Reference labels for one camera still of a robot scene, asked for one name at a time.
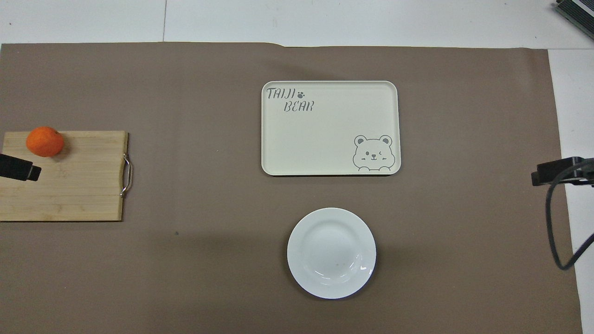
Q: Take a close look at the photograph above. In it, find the cream tray with bear print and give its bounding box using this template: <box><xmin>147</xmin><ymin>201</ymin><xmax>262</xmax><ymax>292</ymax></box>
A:
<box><xmin>261</xmin><ymin>81</ymin><xmax>401</xmax><ymax>177</ymax></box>

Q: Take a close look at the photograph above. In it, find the orange fruit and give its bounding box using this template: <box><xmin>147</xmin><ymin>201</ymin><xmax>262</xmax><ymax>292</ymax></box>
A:
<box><xmin>26</xmin><ymin>126</ymin><xmax>65</xmax><ymax>158</ymax></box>

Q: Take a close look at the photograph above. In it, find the black cable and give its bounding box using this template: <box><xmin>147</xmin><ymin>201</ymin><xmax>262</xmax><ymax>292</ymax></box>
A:
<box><xmin>546</xmin><ymin>158</ymin><xmax>594</xmax><ymax>271</ymax></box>

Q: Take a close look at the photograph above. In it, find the white round plate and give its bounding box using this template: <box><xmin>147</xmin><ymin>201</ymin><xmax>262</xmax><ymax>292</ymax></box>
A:
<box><xmin>287</xmin><ymin>207</ymin><xmax>377</xmax><ymax>300</ymax></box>

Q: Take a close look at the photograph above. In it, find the wooden cutting board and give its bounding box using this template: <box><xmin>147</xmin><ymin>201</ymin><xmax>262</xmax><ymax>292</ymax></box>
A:
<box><xmin>0</xmin><ymin>130</ymin><xmax>133</xmax><ymax>222</ymax></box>

